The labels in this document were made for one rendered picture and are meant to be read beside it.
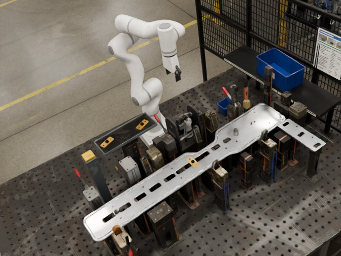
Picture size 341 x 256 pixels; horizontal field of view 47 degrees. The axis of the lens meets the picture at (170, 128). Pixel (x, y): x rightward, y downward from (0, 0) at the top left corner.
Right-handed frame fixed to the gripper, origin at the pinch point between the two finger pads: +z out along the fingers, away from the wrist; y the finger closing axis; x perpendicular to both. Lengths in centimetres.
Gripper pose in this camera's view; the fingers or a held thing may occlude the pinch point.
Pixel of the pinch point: (173, 75)
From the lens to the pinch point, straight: 220.7
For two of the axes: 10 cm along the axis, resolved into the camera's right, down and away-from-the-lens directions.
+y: 5.7, 5.2, -6.4
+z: 1.4, 7.0, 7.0
